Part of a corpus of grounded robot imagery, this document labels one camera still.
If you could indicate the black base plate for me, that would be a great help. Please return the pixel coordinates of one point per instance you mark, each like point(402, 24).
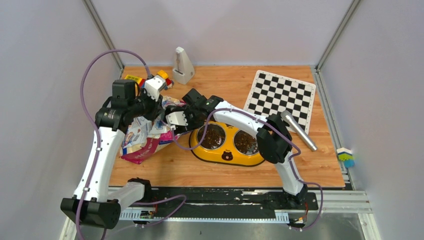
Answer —
point(226, 202)

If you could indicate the colourful pet food bag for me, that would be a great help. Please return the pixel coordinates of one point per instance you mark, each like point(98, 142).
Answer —
point(144, 138)

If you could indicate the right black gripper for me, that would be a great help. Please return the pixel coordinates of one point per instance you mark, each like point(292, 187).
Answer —
point(190, 125)

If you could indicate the brown pet food kibble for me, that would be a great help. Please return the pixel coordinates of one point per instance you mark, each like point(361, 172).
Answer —
point(229, 139)

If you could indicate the stacked coloured blocks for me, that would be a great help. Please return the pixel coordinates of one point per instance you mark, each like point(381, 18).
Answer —
point(345, 156)

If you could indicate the white small box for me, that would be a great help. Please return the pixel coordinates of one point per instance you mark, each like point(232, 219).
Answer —
point(183, 70)

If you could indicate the small yellow toy car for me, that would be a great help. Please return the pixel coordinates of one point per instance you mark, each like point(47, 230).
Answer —
point(165, 76)

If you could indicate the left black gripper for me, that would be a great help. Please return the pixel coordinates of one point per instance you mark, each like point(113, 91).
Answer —
point(157, 109)

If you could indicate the black white checkerboard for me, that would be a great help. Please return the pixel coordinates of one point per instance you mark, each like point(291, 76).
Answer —
point(271, 93)

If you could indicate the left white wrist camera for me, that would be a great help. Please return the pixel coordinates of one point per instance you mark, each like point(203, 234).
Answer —
point(154, 86)

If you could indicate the silver metal cylinder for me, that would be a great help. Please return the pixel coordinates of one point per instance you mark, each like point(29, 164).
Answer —
point(293, 124)

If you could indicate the yellow double pet bowl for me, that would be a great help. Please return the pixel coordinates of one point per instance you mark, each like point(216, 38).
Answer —
point(221, 157)

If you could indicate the yellow blue red toy block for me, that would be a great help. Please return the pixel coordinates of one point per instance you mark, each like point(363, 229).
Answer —
point(139, 80)

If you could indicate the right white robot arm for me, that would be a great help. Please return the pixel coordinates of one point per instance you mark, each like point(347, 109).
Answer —
point(274, 142)

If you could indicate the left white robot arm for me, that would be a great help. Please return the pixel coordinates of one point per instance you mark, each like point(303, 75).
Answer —
point(91, 203)

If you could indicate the aluminium rail frame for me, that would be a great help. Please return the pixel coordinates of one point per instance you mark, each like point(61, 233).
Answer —
point(330, 202)

